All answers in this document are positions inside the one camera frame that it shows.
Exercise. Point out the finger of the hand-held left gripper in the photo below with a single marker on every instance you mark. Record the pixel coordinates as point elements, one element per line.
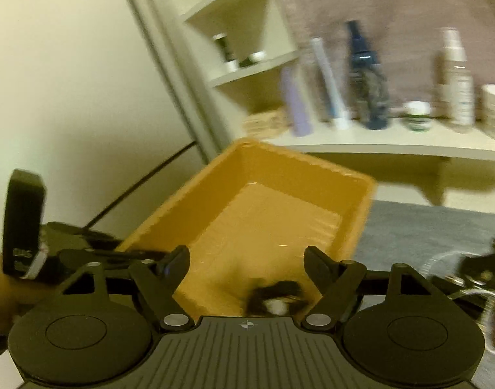
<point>105,253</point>

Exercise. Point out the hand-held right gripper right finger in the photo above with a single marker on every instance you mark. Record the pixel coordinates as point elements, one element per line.
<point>313,261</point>

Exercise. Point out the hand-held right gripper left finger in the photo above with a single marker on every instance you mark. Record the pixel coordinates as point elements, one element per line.
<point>173,266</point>

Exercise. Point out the black jewelry piece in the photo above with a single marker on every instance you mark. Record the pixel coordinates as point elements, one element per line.
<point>278,291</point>

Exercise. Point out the yellow plastic basket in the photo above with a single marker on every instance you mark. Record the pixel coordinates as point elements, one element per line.
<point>251,219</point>

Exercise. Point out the pile of jewelry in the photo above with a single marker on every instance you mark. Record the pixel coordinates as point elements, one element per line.
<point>474,267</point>

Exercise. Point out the person's left hand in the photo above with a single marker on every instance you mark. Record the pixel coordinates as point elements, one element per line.
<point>2,295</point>

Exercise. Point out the grey table mat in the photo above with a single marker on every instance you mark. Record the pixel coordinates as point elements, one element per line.
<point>405,227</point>

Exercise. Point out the lavender bottle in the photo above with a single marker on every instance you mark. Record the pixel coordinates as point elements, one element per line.
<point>298,105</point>

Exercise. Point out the white and blue tube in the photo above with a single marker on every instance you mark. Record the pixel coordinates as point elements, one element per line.
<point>330,85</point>

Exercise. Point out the small green white jar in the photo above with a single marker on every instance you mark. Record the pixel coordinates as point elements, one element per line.
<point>417,117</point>

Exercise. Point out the dark blue spray bottle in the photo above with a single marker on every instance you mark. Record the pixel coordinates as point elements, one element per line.
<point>369,85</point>

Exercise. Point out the small black tube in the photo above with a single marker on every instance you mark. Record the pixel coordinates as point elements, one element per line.
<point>225,50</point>

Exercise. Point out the white spray bottle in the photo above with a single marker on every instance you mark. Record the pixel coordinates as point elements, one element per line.
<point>456,85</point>

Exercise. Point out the mauve round towel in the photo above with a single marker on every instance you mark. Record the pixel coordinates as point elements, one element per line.
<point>405,8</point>

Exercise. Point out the white wall shelf unit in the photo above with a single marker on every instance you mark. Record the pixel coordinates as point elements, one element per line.
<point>377,140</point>

